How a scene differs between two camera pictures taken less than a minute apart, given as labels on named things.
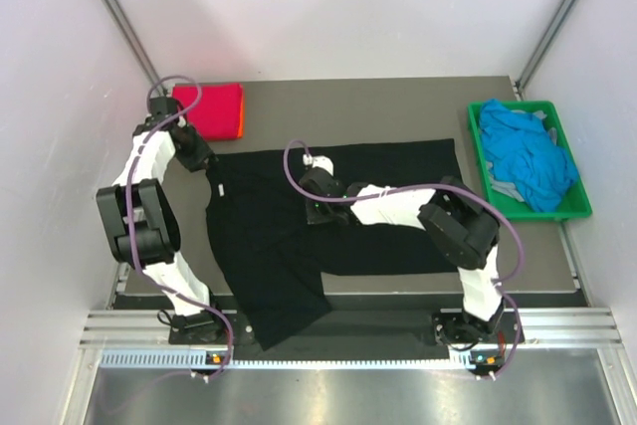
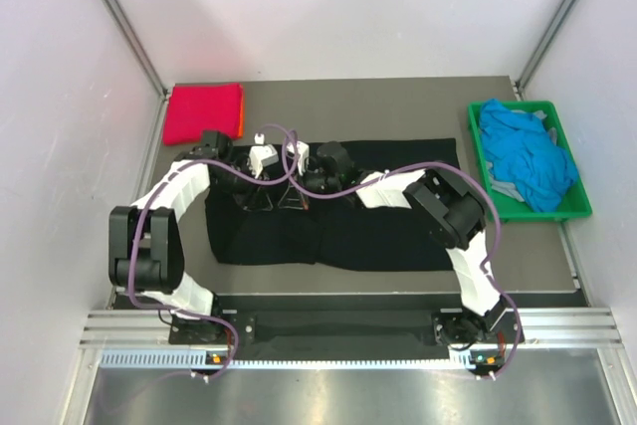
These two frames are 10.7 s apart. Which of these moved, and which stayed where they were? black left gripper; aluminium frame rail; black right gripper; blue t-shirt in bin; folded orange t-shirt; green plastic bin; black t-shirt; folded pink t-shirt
Moved: black right gripper; black left gripper; black t-shirt
Stayed: green plastic bin; folded orange t-shirt; folded pink t-shirt; aluminium frame rail; blue t-shirt in bin
